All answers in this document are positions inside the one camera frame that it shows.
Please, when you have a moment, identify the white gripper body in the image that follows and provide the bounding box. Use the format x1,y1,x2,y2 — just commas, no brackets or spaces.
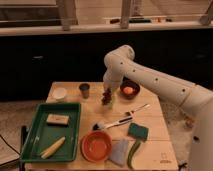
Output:
103,68,124,92

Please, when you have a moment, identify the green plastic tray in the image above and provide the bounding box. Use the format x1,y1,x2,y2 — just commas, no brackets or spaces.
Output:
20,103,81,163

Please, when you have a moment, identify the green chili pepper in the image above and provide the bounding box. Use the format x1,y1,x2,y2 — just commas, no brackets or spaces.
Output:
127,139,141,170

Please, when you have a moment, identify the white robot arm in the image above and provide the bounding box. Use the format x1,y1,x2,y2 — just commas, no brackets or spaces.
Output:
103,45,213,171

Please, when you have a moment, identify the green sponge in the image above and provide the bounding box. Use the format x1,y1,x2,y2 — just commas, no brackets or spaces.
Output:
128,123,149,140

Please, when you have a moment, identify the green plastic cup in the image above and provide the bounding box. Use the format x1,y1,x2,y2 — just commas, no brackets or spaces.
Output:
104,95,115,109

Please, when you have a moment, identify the black cable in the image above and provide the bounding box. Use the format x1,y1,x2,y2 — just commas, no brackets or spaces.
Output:
178,162,189,171

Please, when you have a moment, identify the dark metal cup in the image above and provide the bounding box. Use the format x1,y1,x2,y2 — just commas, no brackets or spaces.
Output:
79,83,90,99

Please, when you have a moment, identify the dark red grape bunch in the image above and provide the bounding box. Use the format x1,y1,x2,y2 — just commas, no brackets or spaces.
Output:
102,89,112,105

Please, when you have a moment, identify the dark brown bowl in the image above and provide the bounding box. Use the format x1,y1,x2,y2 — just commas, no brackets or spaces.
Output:
120,80,140,99

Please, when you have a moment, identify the tan bar in tray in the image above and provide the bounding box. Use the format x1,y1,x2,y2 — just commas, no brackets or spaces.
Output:
46,114,69,125

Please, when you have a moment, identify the orange egg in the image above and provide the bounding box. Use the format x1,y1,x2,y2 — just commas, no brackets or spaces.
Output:
123,87,134,95

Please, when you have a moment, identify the orange plastic bowl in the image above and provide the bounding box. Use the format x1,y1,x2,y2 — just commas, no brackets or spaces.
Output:
81,130,112,163

